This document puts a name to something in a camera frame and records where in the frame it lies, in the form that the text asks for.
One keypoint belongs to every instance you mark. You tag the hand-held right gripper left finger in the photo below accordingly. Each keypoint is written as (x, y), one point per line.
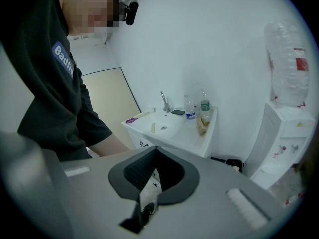
(99, 195)

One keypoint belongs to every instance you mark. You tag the water bottle with green label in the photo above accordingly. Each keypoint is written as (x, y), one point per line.
(205, 107)

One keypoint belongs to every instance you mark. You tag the person's left forearm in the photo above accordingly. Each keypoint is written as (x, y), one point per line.
(107, 146)

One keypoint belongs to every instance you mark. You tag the brown snack bag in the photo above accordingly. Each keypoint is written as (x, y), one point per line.
(202, 127)

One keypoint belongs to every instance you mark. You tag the black head-mounted camera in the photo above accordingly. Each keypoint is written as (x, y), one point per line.
(130, 12)

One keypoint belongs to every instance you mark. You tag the white water dispenser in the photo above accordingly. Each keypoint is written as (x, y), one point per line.
(271, 138)

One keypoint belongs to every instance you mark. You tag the beige door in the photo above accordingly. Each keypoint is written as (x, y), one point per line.
(107, 96)

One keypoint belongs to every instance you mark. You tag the person's black t-shirt torso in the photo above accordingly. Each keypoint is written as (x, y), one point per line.
(49, 96)

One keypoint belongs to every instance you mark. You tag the clear plastic bag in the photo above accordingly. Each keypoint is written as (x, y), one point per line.
(286, 183)

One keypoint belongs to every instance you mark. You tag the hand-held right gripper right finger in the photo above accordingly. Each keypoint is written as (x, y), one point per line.
(211, 208)

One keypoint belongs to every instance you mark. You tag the chrome faucet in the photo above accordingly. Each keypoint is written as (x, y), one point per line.
(167, 107)

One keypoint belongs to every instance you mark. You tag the small white cup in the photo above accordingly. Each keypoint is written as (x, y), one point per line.
(152, 109)

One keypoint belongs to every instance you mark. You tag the black trash bin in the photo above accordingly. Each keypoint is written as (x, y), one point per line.
(233, 162)

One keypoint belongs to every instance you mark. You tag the plastic-wrapped water jug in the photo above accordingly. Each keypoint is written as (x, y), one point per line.
(286, 66)

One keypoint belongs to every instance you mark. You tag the beige wooden stick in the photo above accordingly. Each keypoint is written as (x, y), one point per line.
(142, 114)

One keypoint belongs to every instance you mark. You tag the person's black shoe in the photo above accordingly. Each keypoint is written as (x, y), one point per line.
(149, 208)

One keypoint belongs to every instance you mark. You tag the black smartphone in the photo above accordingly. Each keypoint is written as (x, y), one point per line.
(178, 112)

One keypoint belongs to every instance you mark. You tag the purple plastic package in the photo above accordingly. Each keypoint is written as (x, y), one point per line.
(131, 120)

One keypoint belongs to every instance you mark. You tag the water bottle with blue label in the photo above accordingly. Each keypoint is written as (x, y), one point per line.
(190, 114)

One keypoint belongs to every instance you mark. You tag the person's head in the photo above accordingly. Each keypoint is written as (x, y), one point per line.
(82, 14)

